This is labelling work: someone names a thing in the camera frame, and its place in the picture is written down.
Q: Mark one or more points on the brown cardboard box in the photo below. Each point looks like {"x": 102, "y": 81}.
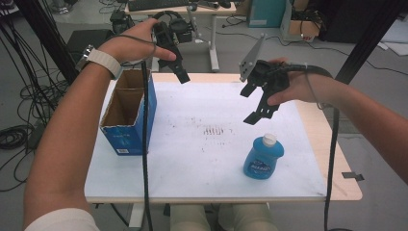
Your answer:
{"x": 304, "y": 29}

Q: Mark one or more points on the person's left hand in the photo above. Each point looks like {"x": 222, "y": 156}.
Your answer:
{"x": 134, "y": 43}

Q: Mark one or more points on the blue bottle with white cap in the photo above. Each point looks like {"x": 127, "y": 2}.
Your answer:
{"x": 261, "y": 160}

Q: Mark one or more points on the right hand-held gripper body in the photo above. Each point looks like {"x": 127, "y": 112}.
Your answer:
{"x": 271, "y": 77}

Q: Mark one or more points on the black keyboard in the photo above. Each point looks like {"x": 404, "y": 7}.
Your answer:
{"x": 157, "y": 5}

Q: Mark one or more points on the black tape piece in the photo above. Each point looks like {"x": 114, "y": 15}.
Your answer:
{"x": 352, "y": 175}

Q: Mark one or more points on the blue cardboard box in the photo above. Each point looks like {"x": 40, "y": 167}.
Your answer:
{"x": 128, "y": 138}

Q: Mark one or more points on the black device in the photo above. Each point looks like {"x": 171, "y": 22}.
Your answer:
{"x": 121, "y": 20}

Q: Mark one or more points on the white background table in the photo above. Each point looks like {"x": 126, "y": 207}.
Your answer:
{"x": 213, "y": 41}

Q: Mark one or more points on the wristwatch with white band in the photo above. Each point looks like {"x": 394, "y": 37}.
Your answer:
{"x": 106, "y": 62}

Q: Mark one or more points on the dark cloth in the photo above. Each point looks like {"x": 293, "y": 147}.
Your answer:
{"x": 346, "y": 19}

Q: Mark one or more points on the person's right hand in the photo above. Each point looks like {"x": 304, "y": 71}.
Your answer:
{"x": 308, "y": 88}

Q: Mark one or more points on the black case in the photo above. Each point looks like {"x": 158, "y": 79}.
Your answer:
{"x": 86, "y": 41}

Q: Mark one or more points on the black frame post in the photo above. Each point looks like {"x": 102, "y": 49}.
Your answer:
{"x": 372, "y": 41}
{"x": 45, "y": 38}

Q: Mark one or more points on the person's white shirt sleeve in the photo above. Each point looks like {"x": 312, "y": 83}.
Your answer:
{"x": 64, "y": 223}

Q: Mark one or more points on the teal box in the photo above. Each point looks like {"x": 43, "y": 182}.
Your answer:
{"x": 264, "y": 12}

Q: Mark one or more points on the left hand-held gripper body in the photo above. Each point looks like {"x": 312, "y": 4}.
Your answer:
{"x": 166, "y": 38}

